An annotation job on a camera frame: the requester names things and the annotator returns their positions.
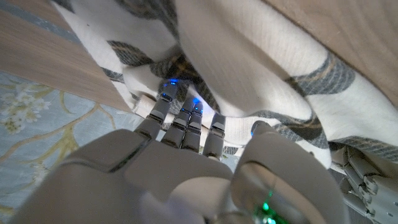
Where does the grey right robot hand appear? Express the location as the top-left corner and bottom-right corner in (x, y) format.
(9, 79), (351, 224)

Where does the floral printed backdrop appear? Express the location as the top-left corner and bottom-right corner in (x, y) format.
(0, 71), (150, 215)

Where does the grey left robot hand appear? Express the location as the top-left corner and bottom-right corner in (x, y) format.
(329, 146), (398, 224)

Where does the beige plaid scarf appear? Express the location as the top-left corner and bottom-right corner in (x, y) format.
(51, 0), (398, 169)

